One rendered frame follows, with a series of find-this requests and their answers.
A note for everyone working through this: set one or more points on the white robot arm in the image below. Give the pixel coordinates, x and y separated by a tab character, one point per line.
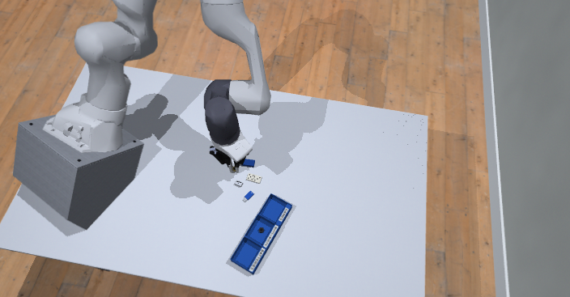
94	124

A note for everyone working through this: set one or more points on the white domino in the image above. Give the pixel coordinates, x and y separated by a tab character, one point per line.
254	178

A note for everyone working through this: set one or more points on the blue three-compartment tray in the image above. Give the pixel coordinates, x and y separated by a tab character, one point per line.
255	244

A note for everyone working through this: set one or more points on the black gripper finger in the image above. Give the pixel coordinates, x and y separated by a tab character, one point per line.
238	164
222	158

